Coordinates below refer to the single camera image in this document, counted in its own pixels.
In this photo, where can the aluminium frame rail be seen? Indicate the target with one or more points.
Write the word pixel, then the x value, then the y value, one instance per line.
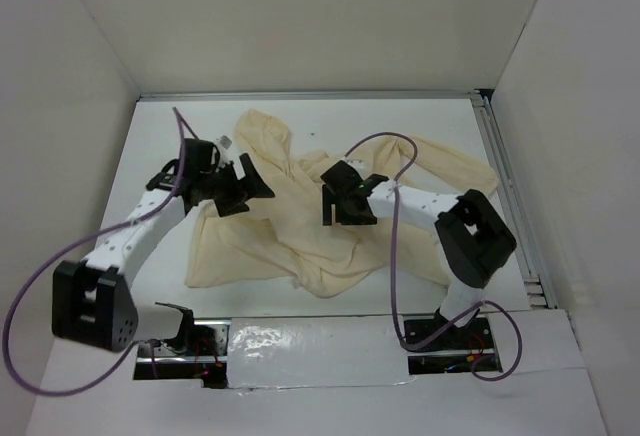
pixel 333 121

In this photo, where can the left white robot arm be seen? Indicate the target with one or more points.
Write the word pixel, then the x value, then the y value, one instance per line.
pixel 92 300

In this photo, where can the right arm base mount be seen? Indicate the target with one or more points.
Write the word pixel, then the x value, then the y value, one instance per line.
pixel 456 350

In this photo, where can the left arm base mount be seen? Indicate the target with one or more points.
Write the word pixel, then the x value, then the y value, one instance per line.
pixel 197 350

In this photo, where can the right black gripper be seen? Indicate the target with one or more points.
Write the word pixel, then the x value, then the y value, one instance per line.
pixel 329 198

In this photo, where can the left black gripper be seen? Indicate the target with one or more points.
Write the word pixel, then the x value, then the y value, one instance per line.
pixel 234 204

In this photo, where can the cream yellow jacket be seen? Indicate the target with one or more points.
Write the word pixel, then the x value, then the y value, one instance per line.
pixel 284 236

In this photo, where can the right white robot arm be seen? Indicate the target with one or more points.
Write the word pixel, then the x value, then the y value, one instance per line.
pixel 474 239

